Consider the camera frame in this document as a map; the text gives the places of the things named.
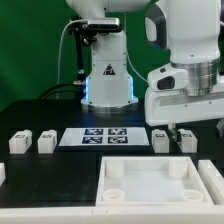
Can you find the AprilTag base sheet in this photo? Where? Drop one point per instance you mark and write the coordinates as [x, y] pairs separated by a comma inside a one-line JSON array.
[[104, 136]]

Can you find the white square tabletop part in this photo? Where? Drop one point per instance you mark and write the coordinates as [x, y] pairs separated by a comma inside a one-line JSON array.
[[150, 181]]

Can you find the fixed camera on pole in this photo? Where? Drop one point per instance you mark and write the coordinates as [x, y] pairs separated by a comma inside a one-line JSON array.
[[103, 24]]

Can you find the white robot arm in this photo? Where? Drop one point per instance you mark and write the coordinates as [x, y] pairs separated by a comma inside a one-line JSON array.
[[189, 29]]

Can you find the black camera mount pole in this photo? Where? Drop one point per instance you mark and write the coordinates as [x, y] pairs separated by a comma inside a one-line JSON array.
[[84, 37]]

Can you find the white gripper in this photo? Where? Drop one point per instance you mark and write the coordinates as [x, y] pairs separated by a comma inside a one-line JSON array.
[[180, 93]]

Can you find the white L-shaped obstacle fence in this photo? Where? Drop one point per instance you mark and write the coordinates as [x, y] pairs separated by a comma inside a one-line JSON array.
[[214, 183]]

